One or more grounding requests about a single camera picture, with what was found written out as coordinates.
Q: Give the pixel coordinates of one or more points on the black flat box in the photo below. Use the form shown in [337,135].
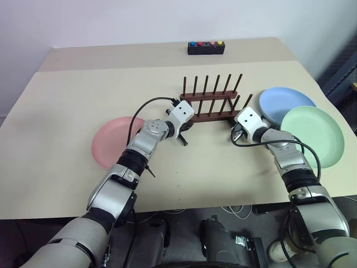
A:
[269,208]

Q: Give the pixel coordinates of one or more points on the dark grey rounded shape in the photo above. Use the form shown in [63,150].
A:
[216,243]
[156,240]

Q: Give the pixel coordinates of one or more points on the black button box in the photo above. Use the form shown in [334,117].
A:
[206,50]

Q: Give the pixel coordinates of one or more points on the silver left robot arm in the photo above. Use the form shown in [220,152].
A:
[111,195]

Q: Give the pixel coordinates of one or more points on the white shoe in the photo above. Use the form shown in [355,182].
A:
[277,251]

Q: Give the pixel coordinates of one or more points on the dark metal shelf frame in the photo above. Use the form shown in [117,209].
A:
[343,75]

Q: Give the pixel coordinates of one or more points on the green plastic plate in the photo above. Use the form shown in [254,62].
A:
[315,131]

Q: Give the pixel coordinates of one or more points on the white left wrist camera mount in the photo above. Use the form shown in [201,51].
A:
[182,111]

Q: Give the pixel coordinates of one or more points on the pink plastic plate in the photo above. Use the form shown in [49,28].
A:
[111,139]

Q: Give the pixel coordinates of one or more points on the silver metal caster bracket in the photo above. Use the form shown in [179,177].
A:
[242,240]

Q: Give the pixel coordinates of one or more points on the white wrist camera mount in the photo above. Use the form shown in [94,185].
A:
[249,120]
[182,111]

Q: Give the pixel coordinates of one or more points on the brown wooden dish rack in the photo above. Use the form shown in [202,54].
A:
[209,96]

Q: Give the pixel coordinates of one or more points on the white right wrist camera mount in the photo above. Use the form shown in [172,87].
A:
[249,120]

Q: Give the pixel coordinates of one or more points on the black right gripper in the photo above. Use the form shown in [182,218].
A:
[238,129]

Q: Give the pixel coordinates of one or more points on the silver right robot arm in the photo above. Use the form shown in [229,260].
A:
[290,159]

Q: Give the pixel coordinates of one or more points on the black metal base plate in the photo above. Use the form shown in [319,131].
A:
[258,252]

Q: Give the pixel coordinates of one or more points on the blue plastic plate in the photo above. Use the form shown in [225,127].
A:
[281,103]

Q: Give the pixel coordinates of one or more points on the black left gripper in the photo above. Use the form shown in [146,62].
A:
[186,127]

